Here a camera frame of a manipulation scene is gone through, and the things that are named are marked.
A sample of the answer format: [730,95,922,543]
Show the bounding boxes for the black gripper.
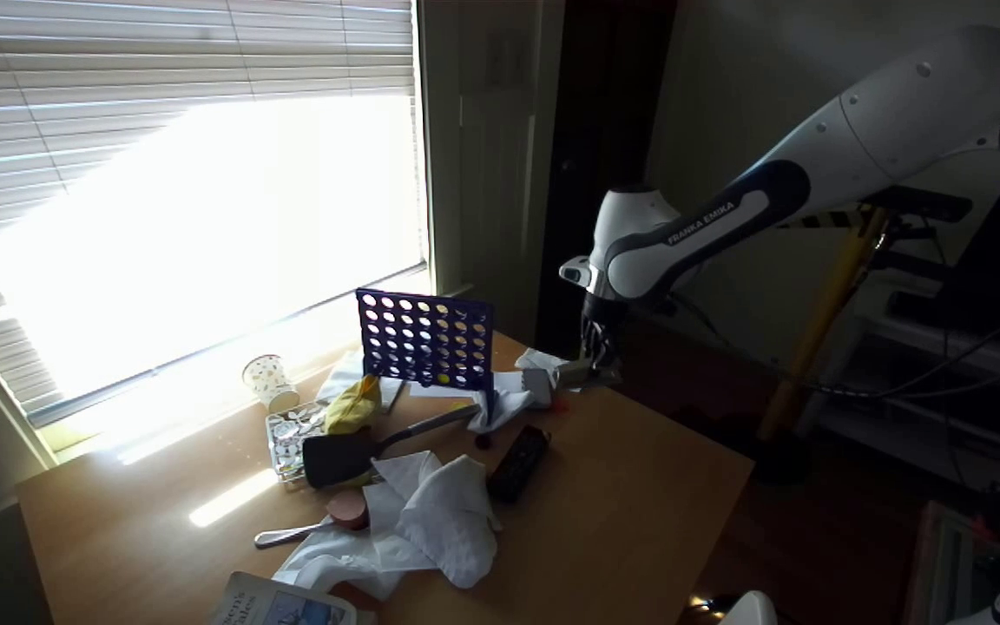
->
[576,289,633,381]

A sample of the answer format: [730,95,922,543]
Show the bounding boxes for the black oblong case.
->
[487,422,550,506]

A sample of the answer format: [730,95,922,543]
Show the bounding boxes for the blue connect four grid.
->
[351,286,499,424]

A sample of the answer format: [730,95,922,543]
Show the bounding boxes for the grey curtain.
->
[414,0,568,349]

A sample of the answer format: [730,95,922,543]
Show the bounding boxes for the white plastic bag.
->
[271,449,503,602]

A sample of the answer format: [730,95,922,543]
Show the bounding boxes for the yellow toy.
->
[321,372,386,438]

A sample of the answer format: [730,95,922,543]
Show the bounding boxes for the black spatula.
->
[299,402,483,489]

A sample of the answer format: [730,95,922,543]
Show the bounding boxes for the brown round object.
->
[321,484,370,535]

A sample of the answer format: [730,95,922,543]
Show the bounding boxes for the clear drinking glass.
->
[265,408,318,486]

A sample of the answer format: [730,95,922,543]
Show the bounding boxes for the clear glass jar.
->
[239,350,303,417]

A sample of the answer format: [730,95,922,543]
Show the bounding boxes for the white shelf unit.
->
[815,246,1000,529]

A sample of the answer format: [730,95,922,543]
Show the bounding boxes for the white spoon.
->
[248,510,335,554]

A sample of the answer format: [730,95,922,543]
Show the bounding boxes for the light blue book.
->
[207,565,369,625]

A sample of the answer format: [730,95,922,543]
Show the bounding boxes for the window blind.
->
[0,0,423,422]

